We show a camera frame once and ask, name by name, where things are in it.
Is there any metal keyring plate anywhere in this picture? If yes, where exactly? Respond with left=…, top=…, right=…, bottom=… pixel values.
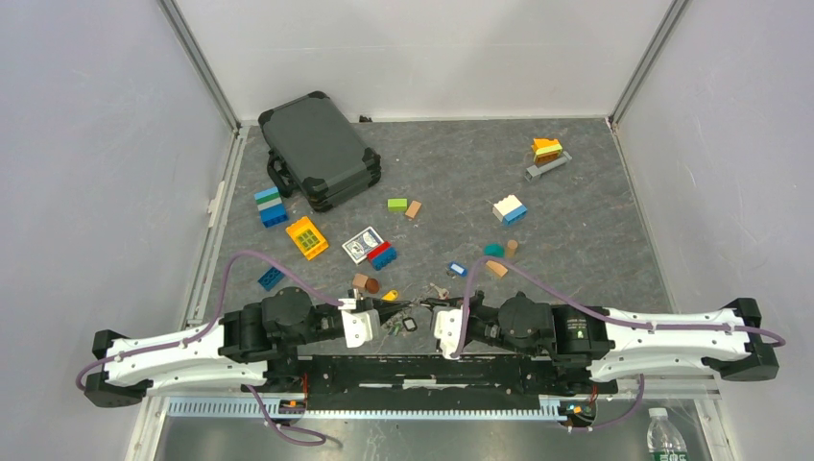
left=382, top=298, right=420, bottom=336

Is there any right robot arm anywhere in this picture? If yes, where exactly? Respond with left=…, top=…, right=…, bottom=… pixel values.
left=419, top=292, right=779, bottom=392

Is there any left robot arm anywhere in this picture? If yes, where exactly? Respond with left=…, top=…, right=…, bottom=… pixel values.
left=77, top=287, right=408, bottom=408

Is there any brown wooden cylinder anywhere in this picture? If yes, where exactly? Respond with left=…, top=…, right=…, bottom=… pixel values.
left=365, top=278, right=381, bottom=294

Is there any light wooden block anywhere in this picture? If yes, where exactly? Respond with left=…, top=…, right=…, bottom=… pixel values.
left=351, top=273, right=370, bottom=291

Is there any black key fob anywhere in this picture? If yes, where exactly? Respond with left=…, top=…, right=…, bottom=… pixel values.
left=402, top=317, right=418, bottom=332

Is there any blue key tag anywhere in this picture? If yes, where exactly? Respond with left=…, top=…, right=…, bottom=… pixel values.
left=446, top=261, right=467, bottom=278

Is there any red blue lego block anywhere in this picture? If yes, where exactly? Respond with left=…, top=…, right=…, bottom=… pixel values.
left=367, top=241, right=397, bottom=271

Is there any playing card box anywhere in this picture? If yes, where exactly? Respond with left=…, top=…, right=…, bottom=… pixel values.
left=342, top=226, right=384, bottom=265

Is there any orange wooden block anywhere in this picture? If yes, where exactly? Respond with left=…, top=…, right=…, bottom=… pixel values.
left=485, top=260, right=508, bottom=279

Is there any teal wooden block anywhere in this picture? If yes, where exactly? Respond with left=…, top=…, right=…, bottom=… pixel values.
left=484, top=243, right=505, bottom=257

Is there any tan wooden cylinder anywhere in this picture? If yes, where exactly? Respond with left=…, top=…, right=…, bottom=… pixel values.
left=505, top=239, right=519, bottom=258

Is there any yellow lego plate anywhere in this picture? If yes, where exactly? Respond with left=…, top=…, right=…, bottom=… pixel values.
left=286, top=216, right=329, bottom=260

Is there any blue lego brick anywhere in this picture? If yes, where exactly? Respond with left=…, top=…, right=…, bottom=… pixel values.
left=257, top=267, right=285, bottom=292

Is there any tan wooden block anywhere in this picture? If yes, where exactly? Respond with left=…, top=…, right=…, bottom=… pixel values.
left=405, top=201, right=422, bottom=220

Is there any green lego brick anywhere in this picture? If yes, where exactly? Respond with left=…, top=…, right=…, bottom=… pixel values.
left=387, top=198, right=409, bottom=212

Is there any white blue lego block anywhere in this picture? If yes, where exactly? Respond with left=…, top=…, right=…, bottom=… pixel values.
left=492, top=194, right=527, bottom=226

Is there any blue green white lego stack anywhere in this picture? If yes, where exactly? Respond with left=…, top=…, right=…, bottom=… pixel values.
left=254, top=186, right=289, bottom=228

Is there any grey lego piece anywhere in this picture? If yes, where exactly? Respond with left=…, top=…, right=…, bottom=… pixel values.
left=524, top=151, right=572, bottom=182

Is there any black hard case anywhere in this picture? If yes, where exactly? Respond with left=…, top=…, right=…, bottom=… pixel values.
left=258, top=91, right=382, bottom=212

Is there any plastic water bottle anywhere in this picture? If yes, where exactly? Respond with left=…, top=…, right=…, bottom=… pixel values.
left=647, top=407, right=689, bottom=461

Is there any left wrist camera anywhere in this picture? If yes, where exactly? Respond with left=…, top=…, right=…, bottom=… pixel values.
left=339, top=298, right=381, bottom=349

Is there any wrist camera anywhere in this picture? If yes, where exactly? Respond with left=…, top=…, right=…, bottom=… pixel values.
left=339, top=298, right=381, bottom=349
left=432, top=306, right=463, bottom=360

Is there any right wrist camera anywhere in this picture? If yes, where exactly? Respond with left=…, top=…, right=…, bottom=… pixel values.
left=432, top=306, right=463, bottom=360

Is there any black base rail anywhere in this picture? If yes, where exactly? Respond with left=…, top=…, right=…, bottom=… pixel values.
left=256, top=354, right=618, bottom=411

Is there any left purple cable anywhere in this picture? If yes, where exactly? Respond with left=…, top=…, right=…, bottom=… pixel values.
left=75, top=249, right=347, bottom=447

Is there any purple cable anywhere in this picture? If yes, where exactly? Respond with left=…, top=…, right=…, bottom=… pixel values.
left=449, top=255, right=787, bottom=434
left=75, top=249, right=347, bottom=447

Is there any white cable duct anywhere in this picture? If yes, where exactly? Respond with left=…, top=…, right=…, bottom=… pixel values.
left=167, top=397, right=566, bottom=423

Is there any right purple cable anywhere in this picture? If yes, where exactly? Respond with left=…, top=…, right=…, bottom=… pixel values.
left=449, top=255, right=787, bottom=434

